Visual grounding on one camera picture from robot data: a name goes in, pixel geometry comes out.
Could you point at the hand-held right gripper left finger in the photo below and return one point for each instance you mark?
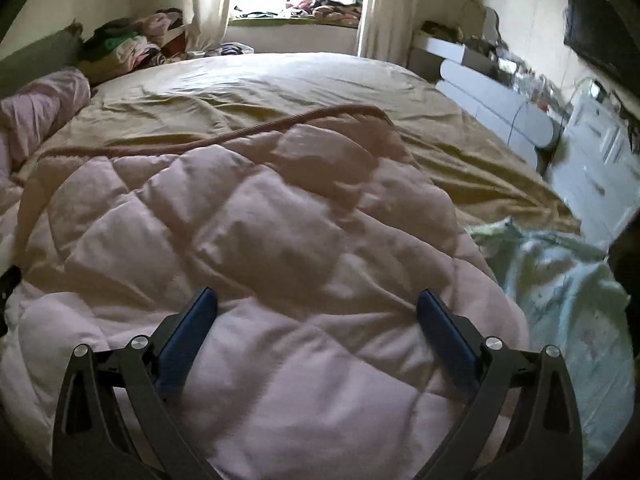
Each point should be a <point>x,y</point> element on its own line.
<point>187,340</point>

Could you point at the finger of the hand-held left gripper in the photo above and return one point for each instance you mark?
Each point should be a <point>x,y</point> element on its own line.
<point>7,290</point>

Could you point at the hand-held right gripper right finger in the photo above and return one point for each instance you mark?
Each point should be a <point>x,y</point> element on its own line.
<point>445,332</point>

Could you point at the pile of colourful clothes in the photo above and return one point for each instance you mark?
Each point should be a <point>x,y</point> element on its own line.
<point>135,40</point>

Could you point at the clothes on green windowsill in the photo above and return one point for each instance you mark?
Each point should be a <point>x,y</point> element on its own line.
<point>320,9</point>

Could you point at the cartoon cat printed blanket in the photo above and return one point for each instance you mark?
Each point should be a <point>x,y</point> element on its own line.
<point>550,300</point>

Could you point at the pink quilted comforter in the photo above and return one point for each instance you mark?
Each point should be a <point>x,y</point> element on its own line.
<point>275,240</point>

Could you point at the pink pillow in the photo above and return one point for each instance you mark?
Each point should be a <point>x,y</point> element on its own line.
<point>40,110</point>

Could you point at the white scalloped vanity table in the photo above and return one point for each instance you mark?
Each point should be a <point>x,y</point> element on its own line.
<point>500,115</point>

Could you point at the white dresser with drawers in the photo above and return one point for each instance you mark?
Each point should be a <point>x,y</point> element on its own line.
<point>595,160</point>

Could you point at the clutter of small toiletries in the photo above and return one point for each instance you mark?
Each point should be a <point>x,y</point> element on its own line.
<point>500,60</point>

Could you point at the bed with tan sheet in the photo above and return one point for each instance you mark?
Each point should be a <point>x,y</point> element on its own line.
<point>300,85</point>

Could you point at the white curtain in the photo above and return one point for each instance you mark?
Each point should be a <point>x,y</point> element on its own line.
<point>387,10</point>
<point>210,5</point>

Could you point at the black wall television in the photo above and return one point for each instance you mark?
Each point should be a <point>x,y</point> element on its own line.
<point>595,30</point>

